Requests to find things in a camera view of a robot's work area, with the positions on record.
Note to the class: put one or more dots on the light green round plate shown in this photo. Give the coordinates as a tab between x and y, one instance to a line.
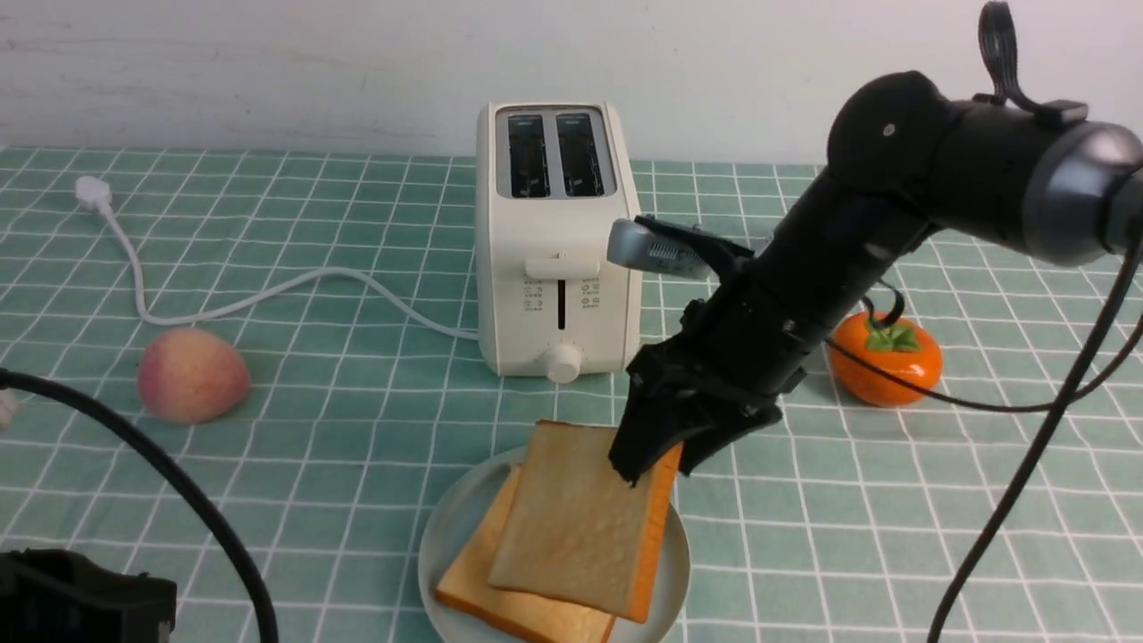
459	513

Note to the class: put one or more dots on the pink peach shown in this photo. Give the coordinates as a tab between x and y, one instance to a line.
189	376

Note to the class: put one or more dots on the toast slice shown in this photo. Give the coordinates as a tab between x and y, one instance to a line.
576	531

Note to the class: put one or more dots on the white two-slot toaster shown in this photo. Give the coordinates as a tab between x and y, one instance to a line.
550	182

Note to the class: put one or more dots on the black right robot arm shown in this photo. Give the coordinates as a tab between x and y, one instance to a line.
904	163

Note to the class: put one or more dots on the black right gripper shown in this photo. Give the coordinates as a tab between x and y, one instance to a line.
720	377

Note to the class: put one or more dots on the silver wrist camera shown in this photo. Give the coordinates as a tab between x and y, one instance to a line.
647	244

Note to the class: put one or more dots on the toast slice underneath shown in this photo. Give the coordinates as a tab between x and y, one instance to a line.
527	617

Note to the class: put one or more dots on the green checkered tablecloth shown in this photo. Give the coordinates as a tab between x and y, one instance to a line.
842	524

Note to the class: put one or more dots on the orange persimmon with green leaf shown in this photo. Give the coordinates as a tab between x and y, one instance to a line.
904	350

